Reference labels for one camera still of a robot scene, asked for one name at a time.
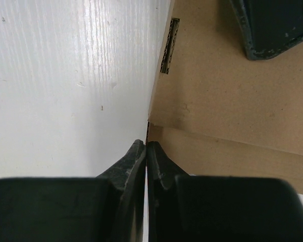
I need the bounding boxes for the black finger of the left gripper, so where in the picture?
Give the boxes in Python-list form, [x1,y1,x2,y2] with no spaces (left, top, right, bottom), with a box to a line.
[231,0,303,61]

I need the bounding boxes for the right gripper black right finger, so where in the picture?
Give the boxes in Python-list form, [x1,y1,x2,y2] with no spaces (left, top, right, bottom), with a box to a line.
[146,142,303,241]

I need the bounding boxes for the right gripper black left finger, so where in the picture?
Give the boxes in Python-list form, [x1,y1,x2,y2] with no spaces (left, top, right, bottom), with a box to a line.
[0,140,146,241]

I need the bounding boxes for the brown cardboard box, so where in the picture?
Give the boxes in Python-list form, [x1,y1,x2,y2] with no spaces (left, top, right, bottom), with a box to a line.
[148,1,303,194]

